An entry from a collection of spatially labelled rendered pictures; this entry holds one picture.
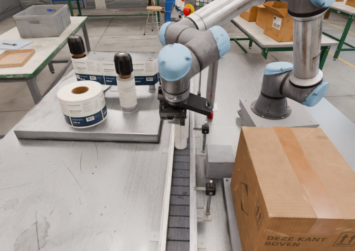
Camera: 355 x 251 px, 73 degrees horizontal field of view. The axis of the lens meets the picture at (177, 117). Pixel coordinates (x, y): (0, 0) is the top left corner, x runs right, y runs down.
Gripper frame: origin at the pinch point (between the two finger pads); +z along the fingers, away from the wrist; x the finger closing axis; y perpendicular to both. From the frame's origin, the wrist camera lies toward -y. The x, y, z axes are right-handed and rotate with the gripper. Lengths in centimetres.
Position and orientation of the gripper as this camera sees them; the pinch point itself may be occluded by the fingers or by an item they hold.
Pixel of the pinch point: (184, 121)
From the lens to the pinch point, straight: 83.3
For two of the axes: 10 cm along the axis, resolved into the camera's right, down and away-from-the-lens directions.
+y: -10.0, -0.4, 0.5
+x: -0.6, 9.1, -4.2
